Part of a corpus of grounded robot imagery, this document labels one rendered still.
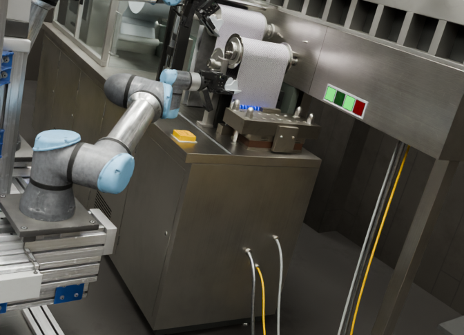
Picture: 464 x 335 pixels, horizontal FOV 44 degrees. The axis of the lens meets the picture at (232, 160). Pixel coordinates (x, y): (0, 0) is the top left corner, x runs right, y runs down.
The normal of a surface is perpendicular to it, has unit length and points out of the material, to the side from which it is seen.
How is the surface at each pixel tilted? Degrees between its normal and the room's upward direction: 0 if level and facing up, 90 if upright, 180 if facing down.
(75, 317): 0
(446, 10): 90
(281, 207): 90
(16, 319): 0
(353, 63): 90
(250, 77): 90
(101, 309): 0
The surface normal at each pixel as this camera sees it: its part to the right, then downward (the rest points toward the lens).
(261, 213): 0.48, 0.39
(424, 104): -0.85, -0.04
